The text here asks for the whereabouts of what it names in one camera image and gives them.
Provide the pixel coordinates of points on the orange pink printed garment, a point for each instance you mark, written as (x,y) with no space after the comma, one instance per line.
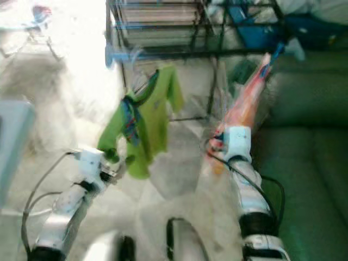
(242,106)

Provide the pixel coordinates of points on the green t-shirt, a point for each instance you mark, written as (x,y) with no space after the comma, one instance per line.
(155,125)

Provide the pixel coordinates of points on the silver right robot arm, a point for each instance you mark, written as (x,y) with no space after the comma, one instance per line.
(253,201)

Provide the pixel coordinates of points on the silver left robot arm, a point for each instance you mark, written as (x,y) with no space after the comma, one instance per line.
(62,217)

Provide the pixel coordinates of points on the silver robot left leg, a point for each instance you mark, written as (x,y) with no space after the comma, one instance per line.
(106,250)

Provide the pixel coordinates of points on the silver robot leg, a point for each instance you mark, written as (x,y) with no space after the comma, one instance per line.
(106,250)
(190,244)

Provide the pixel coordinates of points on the dark green sofa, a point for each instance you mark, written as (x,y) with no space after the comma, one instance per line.
(310,141)

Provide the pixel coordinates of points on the light blue folding table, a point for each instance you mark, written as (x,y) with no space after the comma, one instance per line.
(13,157)

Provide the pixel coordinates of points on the silver robot right leg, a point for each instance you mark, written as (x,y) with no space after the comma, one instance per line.
(190,244)

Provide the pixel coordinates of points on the blue fabric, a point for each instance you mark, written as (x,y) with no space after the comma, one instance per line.
(255,35)

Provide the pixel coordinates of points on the white fabric bundle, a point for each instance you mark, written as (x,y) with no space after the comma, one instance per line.
(315,10)

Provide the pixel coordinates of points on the blue white baby bouncer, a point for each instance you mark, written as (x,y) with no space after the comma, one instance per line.
(27,19)

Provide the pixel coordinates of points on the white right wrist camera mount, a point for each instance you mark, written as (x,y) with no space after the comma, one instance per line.
(237,142)

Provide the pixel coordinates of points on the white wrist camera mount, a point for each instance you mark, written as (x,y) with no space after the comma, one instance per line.
(92,162)
(237,142)

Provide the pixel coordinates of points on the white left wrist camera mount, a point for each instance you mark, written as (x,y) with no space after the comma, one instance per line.
(92,162)

